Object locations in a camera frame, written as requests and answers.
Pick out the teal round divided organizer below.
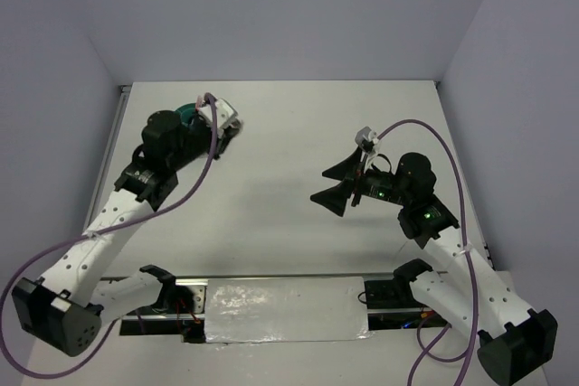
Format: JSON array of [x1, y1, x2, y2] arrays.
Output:
[[176, 103, 197, 130]]

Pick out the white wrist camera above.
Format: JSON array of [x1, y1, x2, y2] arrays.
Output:
[[197, 94, 242, 138], [355, 127, 381, 171]]

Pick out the silver foil sheet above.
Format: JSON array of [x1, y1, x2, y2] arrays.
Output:
[[204, 277, 370, 344]]

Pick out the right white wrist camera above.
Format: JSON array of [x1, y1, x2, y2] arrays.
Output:
[[355, 127, 381, 171]]

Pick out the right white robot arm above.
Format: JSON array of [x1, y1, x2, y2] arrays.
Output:
[[310, 149, 557, 385]]

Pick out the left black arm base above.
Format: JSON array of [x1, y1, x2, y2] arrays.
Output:
[[119, 282, 207, 344]]

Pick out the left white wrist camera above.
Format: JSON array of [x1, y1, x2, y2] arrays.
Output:
[[197, 94, 242, 138]]

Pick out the aluminium rail left edge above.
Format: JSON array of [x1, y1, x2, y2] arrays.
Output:
[[66, 83, 130, 240]]

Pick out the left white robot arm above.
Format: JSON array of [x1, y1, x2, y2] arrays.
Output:
[[12, 101, 242, 356]]

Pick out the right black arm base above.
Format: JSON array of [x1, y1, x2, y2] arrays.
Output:
[[357, 279, 446, 331]]

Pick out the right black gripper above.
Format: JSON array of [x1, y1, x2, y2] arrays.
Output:
[[310, 146, 411, 215]]

